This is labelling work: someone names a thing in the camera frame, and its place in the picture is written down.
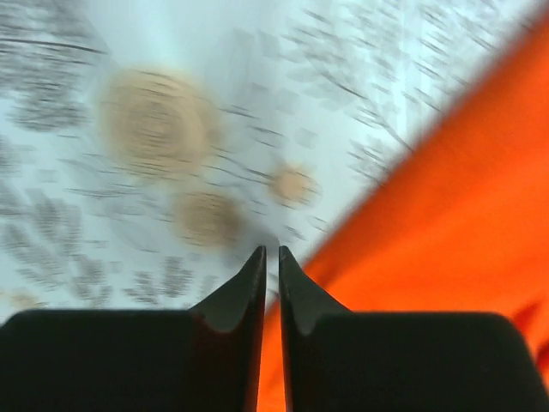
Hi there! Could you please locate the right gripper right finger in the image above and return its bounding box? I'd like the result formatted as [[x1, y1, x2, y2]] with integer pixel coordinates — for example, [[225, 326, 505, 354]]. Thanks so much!
[[279, 246, 545, 412]]

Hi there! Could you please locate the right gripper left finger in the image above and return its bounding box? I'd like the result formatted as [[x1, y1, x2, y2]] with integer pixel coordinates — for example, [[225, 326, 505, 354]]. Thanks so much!
[[1, 247, 267, 411]]

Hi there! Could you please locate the floral table cloth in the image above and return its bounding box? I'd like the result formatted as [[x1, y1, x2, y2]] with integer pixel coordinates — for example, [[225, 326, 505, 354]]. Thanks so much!
[[1, 1, 546, 318]]

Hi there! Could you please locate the orange t shirt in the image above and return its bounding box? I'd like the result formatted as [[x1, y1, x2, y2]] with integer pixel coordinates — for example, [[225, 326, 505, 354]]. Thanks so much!
[[257, 9, 548, 411]]

